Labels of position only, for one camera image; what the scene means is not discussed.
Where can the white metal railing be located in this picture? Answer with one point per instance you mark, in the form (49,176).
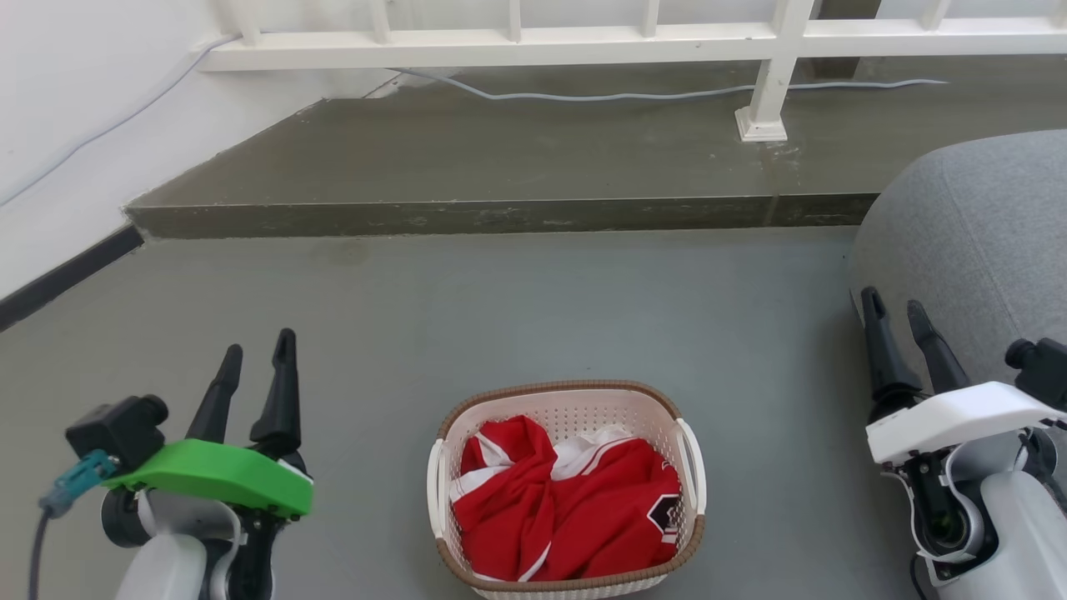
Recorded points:
(633,37)

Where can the white plastic laundry basket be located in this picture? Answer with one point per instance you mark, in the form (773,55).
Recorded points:
(567,492)

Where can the grey fabric sofa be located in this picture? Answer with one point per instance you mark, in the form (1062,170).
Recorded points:
(967,250)

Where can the red white jersey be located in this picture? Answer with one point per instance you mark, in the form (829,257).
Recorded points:
(567,508)

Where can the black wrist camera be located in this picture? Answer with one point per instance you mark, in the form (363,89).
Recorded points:
(117,429)
(1038,367)

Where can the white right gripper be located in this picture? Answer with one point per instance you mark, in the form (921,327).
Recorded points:
(959,417)

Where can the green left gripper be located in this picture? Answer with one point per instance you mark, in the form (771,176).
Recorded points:
(218,473)

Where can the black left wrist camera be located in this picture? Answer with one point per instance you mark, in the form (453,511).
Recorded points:
(117,429)

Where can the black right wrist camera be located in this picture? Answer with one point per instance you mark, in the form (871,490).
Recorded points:
(1038,367)

